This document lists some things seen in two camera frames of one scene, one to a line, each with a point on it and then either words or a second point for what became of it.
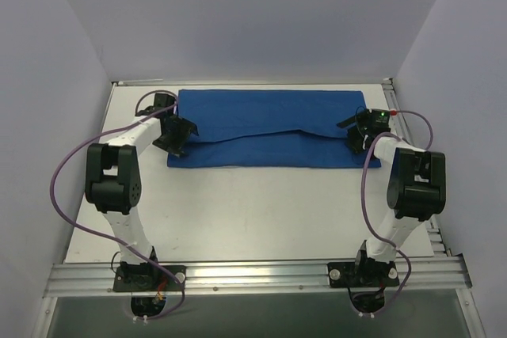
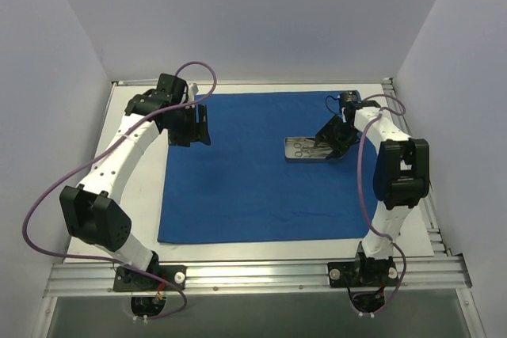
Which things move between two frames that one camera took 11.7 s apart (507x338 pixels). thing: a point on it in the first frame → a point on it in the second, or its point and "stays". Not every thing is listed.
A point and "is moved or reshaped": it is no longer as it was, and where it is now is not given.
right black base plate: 368,274 stays
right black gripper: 357,132 → 335,138
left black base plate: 150,278 stays
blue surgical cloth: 270,128 is moved or reshaped
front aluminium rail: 413,274 stays
